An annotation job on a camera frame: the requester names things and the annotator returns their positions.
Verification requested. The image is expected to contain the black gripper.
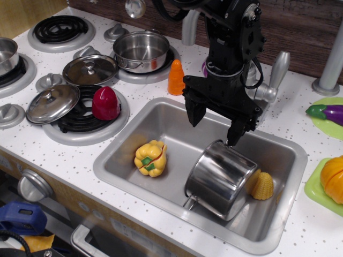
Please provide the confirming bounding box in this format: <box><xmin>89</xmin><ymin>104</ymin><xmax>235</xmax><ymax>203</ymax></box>
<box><xmin>183</xmin><ymin>75</ymin><xmax>262</xmax><ymax>146</ymax></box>

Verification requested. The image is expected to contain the steel pot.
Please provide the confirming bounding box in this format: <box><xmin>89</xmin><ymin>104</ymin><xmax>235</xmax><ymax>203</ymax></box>
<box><xmin>113</xmin><ymin>31</ymin><xmax>170</xmax><ymax>74</ymax></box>
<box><xmin>0</xmin><ymin>37</ymin><xmax>19</xmax><ymax>76</ymax></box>
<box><xmin>184</xmin><ymin>140</ymin><xmax>261</xmax><ymax>221</ymax></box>

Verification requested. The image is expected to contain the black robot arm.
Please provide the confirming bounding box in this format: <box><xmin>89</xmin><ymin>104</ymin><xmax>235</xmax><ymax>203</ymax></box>
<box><xmin>153</xmin><ymin>1</ymin><xmax>266</xmax><ymax>146</ymax></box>

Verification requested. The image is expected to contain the stainless steel sink basin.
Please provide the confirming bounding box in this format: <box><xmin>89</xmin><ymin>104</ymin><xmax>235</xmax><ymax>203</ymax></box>
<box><xmin>93</xmin><ymin>97</ymin><xmax>307</xmax><ymax>255</ymax></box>

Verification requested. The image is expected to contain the steel pot on burner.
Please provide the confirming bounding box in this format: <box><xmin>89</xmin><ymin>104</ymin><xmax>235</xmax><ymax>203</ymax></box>
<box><xmin>113</xmin><ymin>31</ymin><xmax>170</xmax><ymax>74</ymax></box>

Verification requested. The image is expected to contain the orange toy carrot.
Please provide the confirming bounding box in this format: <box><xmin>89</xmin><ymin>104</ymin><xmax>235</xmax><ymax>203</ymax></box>
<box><xmin>167</xmin><ymin>59</ymin><xmax>185</xmax><ymax>95</ymax></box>

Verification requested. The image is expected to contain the back right stove burner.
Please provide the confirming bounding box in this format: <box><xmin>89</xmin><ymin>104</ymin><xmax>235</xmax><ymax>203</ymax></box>
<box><xmin>115</xmin><ymin>46</ymin><xmax>181</xmax><ymax>85</ymax></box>

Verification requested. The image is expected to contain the yellow toy bell pepper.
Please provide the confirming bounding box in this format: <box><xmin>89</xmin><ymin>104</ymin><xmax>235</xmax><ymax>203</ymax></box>
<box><xmin>134</xmin><ymin>140</ymin><xmax>167</xmax><ymax>177</ymax></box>

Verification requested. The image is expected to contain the yellow toy corn piece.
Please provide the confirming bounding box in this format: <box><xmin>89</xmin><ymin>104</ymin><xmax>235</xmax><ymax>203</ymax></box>
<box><xmin>251</xmin><ymin>172</ymin><xmax>274</xmax><ymax>200</ymax></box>

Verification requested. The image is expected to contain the silver faucet spout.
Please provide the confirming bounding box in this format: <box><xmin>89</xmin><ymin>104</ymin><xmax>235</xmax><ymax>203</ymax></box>
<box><xmin>182</xmin><ymin>10</ymin><xmax>200</xmax><ymax>46</ymax></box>

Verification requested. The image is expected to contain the light green plate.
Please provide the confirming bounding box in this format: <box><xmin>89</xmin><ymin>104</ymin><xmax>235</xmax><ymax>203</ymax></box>
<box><xmin>311</xmin><ymin>97</ymin><xmax>343</xmax><ymax>140</ymax></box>

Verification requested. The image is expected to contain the red toy pepper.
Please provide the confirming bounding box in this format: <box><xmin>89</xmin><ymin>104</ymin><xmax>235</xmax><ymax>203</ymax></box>
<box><xmin>92</xmin><ymin>86</ymin><xmax>121</xmax><ymax>121</ymax></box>

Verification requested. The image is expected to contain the grey pole with base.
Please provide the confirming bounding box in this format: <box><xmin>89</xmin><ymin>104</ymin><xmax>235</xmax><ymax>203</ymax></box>
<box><xmin>311</xmin><ymin>22</ymin><xmax>342</xmax><ymax>97</ymax></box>

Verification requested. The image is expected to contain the green cutting board tray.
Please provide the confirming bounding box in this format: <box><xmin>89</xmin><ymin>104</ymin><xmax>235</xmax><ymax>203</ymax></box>
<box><xmin>304</xmin><ymin>158</ymin><xmax>342</xmax><ymax>216</ymax></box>

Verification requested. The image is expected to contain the purple toy eggplant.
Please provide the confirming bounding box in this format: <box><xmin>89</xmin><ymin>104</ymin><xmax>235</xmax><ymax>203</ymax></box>
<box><xmin>305</xmin><ymin>104</ymin><xmax>342</xmax><ymax>126</ymax></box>

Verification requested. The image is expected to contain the orange toy pumpkin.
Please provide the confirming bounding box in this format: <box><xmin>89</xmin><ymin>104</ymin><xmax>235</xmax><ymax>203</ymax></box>
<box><xmin>320</xmin><ymin>156</ymin><xmax>342</xmax><ymax>204</ymax></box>

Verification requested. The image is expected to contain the steel lid upper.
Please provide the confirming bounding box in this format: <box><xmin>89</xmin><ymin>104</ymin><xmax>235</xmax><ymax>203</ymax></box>
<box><xmin>62</xmin><ymin>55</ymin><xmax>118</xmax><ymax>86</ymax></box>

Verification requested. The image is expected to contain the steel lid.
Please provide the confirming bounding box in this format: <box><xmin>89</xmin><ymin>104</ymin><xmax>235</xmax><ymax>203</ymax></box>
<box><xmin>62</xmin><ymin>55</ymin><xmax>118</xmax><ymax>86</ymax></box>
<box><xmin>26</xmin><ymin>85</ymin><xmax>80</xmax><ymax>125</ymax></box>

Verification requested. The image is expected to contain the front stove burner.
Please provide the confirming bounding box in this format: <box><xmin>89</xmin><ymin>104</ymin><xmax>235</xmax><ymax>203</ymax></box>
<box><xmin>42</xmin><ymin>85</ymin><xmax>130</xmax><ymax>146</ymax></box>

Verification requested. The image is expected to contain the grey stove knob top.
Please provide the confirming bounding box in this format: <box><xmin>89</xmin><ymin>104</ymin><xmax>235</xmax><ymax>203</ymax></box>
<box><xmin>103</xmin><ymin>24</ymin><xmax>129</xmax><ymax>42</ymax></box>

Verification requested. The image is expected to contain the grey stove knob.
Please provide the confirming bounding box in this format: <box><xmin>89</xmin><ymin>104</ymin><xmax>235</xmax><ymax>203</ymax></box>
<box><xmin>1</xmin><ymin>104</ymin><xmax>25</xmax><ymax>129</ymax></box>
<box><xmin>73</xmin><ymin>46</ymin><xmax>100</xmax><ymax>59</ymax></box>
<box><xmin>103</xmin><ymin>24</ymin><xmax>129</xmax><ymax>42</ymax></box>
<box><xmin>35</xmin><ymin>73</ymin><xmax>66</xmax><ymax>92</ymax></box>

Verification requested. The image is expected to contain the grey stove knob middle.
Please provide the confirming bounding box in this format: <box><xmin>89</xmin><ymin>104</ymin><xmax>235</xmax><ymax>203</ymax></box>
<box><xmin>73</xmin><ymin>46</ymin><xmax>100</xmax><ymax>59</ymax></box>

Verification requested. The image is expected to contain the steel lid lower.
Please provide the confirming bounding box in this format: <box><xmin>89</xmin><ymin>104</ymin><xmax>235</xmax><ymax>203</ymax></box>
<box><xmin>26</xmin><ymin>85</ymin><xmax>80</xmax><ymax>125</ymax></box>

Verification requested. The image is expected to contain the back left stove burner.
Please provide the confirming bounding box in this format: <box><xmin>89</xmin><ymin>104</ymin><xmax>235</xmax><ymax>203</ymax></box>
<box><xmin>27</xmin><ymin>15</ymin><xmax>95</xmax><ymax>53</ymax></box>

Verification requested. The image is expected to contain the silver oven knob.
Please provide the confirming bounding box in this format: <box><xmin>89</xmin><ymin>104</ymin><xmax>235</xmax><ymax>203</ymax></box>
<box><xmin>17</xmin><ymin>169</ymin><xmax>54</xmax><ymax>202</ymax></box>

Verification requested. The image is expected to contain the left edge stove burner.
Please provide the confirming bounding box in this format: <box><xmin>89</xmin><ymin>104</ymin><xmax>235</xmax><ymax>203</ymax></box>
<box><xmin>1</xmin><ymin>54</ymin><xmax>36</xmax><ymax>99</ymax></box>

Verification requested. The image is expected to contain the grey stove knob far left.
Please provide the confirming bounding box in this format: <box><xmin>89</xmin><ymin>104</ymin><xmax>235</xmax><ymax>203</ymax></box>
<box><xmin>1</xmin><ymin>104</ymin><xmax>25</xmax><ymax>129</ymax></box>

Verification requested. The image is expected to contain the blue clamp tool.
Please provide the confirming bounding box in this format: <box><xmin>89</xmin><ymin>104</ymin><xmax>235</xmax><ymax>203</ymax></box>
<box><xmin>1</xmin><ymin>201</ymin><xmax>47</xmax><ymax>236</ymax></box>

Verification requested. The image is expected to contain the yellow cloth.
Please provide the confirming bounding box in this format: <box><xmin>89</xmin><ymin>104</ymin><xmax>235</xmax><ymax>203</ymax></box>
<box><xmin>24</xmin><ymin>234</ymin><xmax>55</xmax><ymax>253</ymax></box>

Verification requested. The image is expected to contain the silver faucet handle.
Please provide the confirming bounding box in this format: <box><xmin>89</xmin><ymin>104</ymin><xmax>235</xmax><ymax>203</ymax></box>
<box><xmin>245</xmin><ymin>51</ymin><xmax>290</xmax><ymax>103</ymax></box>

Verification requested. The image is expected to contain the silver round wall knob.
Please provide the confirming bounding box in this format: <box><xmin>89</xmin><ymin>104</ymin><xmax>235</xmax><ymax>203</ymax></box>
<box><xmin>125</xmin><ymin>0</ymin><xmax>146</xmax><ymax>19</ymax></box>

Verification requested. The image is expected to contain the silver oven door handle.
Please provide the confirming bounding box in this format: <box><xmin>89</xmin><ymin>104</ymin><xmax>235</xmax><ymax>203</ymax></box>
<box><xmin>70</xmin><ymin>224</ymin><xmax>122</xmax><ymax>256</ymax></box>

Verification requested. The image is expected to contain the black cable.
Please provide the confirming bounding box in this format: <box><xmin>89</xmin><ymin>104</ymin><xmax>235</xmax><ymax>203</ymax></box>
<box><xmin>0</xmin><ymin>229</ymin><xmax>33</xmax><ymax>257</ymax></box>

